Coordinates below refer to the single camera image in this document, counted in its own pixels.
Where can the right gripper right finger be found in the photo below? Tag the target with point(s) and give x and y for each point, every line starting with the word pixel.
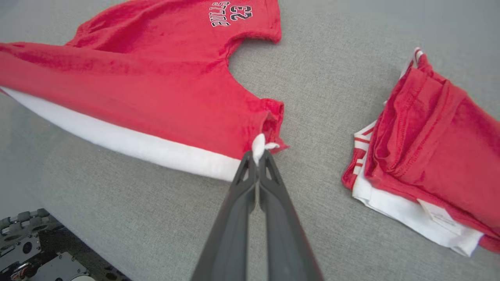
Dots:
pixel 285 242

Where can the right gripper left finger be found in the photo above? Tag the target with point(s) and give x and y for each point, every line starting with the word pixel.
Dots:
pixel 230 234

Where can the red shirt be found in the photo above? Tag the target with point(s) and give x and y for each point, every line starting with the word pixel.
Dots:
pixel 429 148

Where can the red Bulls 23 jersey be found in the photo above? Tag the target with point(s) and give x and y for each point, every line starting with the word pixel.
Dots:
pixel 136 86

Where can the black robot wheeled base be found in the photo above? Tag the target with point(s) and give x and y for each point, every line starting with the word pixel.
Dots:
pixel 43 249

